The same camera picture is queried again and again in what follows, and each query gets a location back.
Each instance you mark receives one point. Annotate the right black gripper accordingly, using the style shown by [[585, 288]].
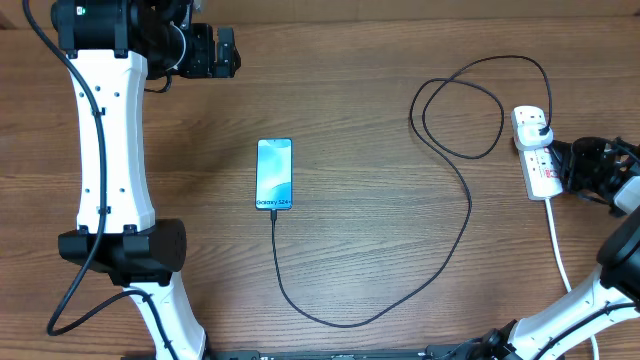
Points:
[[568, 154]]

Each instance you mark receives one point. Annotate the Samsung Galaxy smartphone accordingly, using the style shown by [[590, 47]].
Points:
[[274, 174]]

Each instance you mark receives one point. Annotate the white charger plug adapter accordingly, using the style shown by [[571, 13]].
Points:
[[532, 137]]

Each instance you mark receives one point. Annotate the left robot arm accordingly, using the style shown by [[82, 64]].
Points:
[[112, 49]]

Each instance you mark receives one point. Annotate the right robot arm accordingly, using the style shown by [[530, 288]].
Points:
[[610, 294]]

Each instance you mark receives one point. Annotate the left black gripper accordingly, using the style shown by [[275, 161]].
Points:
[[205, 66]]

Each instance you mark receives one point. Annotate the white power strip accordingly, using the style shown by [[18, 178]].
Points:
[[541, 179]]

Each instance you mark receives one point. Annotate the cardboard backboard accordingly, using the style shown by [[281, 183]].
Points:
[[222, 12]]

